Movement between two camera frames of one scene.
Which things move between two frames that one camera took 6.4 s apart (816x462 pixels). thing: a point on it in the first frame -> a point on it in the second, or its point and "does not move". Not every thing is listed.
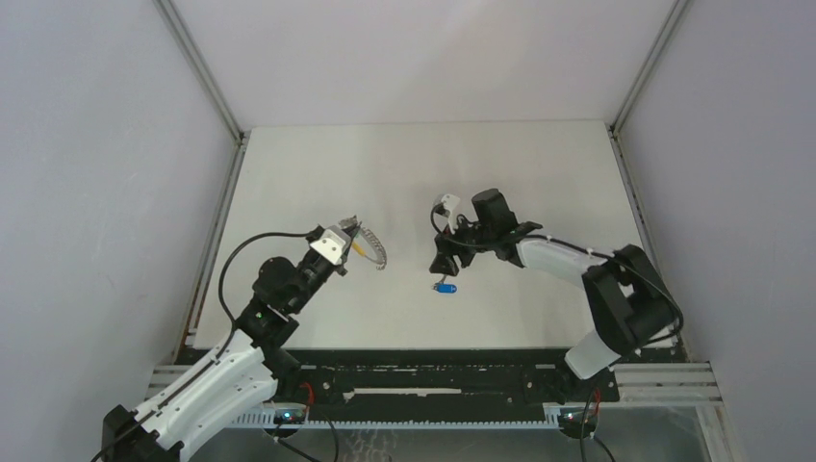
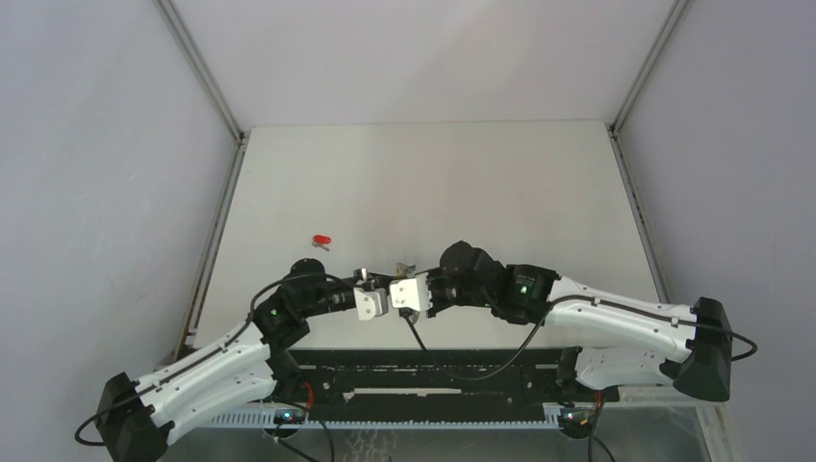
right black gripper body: [467, 241] -> [446, 295]
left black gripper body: [310, 267] -> [338, 293]
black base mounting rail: [379, 376] does not move
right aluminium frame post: [671, 18] does not move
